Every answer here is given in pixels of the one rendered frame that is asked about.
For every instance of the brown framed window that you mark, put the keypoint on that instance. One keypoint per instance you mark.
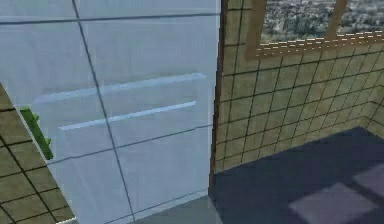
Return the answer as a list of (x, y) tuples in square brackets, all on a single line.
[(310, 23)]

